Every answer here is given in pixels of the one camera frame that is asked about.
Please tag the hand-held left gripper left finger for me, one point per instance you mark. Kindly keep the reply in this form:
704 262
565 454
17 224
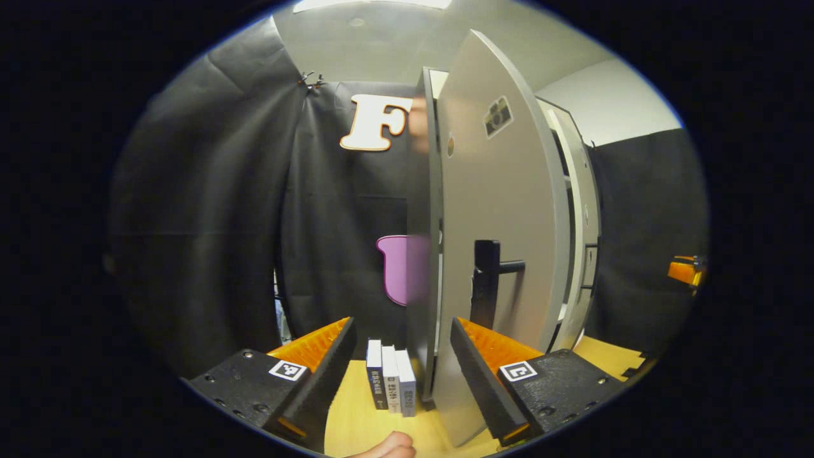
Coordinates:
324 385

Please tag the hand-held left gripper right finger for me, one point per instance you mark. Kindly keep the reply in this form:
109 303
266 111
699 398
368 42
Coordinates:
486 381

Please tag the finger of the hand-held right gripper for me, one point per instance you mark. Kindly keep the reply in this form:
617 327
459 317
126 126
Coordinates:
683 272

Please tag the white cabinet door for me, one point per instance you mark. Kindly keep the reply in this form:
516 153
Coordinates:
588 203
502 191

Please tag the black backdrop cloth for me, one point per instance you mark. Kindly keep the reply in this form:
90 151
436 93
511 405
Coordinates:
203 222

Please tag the black metal clip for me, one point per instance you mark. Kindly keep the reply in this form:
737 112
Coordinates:
305 78
318 81

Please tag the ceiling light panel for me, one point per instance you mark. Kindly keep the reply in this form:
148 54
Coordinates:
375 5

